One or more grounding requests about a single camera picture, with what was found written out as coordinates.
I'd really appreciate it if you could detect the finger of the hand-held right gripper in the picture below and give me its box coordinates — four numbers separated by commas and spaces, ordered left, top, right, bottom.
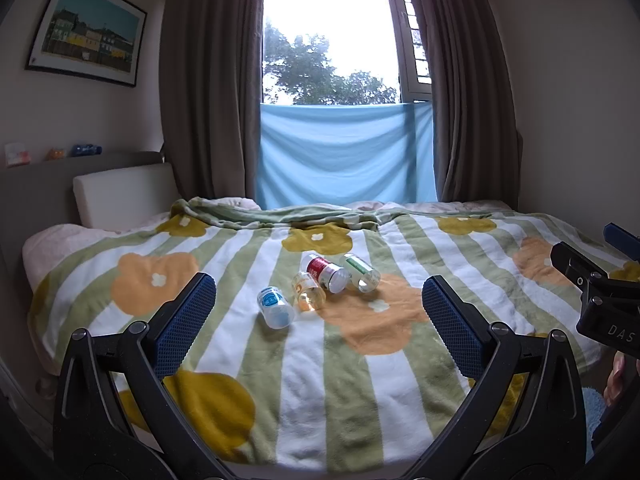
550, 241, 640, 306
602, 222, 640, 263

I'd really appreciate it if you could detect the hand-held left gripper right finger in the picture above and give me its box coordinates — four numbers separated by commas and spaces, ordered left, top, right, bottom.
405, 275, 587, 480

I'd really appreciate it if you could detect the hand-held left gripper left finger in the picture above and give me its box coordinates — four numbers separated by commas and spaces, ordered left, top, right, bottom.
52, 272, 236, 480

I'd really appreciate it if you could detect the blue label clear cup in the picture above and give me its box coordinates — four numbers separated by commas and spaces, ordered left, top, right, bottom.
256, 286, 297, 331

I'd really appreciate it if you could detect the green label clear cup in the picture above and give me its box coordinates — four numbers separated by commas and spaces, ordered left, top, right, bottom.
340, 254, 382, 294

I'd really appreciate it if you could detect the yellow label clear cup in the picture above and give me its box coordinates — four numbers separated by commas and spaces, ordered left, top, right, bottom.
291, 271, 328, 311

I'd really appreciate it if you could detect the red label clear cup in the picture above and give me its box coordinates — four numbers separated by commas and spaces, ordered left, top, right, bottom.
301, 253, 352, 293

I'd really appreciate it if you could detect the person's right hand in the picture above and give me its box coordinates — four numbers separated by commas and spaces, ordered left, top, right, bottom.
602, 350, 630, 408

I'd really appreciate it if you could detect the light blue fluffy rug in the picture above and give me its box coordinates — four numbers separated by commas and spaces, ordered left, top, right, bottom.
581, 386, 607, 463

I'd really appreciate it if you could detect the pink bed sheet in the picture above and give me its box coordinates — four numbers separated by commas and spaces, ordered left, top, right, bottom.
227, 197, 513, 214

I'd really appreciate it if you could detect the striped flower print blanket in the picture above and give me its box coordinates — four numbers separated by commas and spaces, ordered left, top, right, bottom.
27, 196, 640, 473

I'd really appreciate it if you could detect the white headboard cushion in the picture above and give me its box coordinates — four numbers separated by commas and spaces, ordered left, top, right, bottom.
72, 162, 182, 232

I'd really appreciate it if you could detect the pink pillow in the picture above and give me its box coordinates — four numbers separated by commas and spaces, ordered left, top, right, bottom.
21, 210, 173, 293

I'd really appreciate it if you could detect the grey bed headboard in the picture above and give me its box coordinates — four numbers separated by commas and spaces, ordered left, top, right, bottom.
0, 151, 173, 271

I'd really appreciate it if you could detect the light blue hanging cloth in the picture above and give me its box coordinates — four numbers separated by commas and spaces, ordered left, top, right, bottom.
254, 102, 441, 211

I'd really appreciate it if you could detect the brown curtain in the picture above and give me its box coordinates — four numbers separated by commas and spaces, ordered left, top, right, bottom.
407, 0, 524, 206
158, 0, 269, 209

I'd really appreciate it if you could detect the white pink card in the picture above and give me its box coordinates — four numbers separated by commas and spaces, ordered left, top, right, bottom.
4, 142, 32, 167

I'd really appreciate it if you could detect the window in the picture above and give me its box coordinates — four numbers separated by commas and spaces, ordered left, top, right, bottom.
261, 0, 437, 107

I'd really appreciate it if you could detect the framed wall picture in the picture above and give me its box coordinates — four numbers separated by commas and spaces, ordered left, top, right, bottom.
24, 0, 149, 88

